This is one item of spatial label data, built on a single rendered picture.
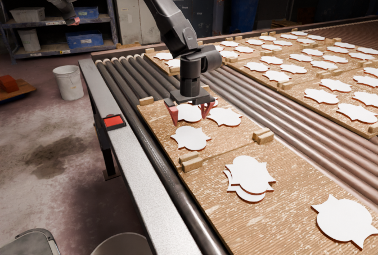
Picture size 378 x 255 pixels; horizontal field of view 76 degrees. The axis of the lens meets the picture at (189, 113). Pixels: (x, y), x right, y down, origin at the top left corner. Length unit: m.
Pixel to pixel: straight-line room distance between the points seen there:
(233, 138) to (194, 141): 0.13
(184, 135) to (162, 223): 0.31
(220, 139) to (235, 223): 0.31
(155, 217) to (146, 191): 0.08
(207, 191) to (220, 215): 0.07
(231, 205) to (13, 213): 1.73
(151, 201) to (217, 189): 0.17
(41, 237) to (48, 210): 0.47
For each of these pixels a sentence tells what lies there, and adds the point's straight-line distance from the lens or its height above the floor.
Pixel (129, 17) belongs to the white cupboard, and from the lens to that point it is 5.18.
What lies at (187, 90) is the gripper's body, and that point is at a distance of 0.67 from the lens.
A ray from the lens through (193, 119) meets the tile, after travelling 0.88.
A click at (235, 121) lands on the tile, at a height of 0.95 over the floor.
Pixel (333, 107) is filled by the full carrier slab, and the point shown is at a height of 0.94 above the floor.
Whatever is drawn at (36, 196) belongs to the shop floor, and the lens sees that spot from 2.16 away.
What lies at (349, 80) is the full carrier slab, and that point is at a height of 0.94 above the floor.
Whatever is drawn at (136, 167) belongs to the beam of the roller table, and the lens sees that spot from 0.75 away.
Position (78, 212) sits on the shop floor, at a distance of 1.93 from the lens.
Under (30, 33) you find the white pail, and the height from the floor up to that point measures 0.45.
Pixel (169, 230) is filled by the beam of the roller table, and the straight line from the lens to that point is 0.60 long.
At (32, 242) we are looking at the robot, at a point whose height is 0.24.
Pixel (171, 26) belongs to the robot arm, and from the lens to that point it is 0.65.
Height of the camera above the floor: 1.42
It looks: 31 degrees down
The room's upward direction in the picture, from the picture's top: straight up
